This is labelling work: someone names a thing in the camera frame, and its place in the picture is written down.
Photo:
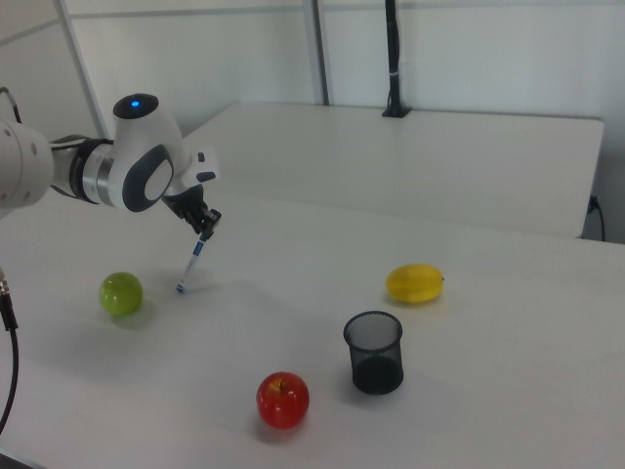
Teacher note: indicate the blue white marker pen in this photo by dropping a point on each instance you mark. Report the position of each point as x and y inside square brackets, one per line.
[193, 261]

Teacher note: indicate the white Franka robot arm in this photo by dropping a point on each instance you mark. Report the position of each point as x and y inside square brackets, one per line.
[141, 161]

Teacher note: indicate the yellow starfruit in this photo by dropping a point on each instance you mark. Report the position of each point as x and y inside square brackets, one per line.
[415, 284]

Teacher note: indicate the green apple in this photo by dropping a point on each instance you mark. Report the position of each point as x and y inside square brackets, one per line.
[120, 294]

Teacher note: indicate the white side table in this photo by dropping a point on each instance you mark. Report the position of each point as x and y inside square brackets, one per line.
[390, 161]

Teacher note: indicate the red apple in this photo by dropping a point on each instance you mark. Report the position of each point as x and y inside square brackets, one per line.
[283, 403]

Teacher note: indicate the grey metal partition post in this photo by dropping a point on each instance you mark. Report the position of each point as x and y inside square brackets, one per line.
[320, 49]
[83, 68]

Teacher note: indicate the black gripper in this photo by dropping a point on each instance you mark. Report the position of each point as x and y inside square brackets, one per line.
[188, 205]

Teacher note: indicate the black pole with base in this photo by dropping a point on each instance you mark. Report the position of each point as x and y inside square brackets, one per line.
[393, 54]

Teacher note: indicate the black mesh pen cup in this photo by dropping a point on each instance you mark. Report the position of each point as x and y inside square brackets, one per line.
[376, 361]

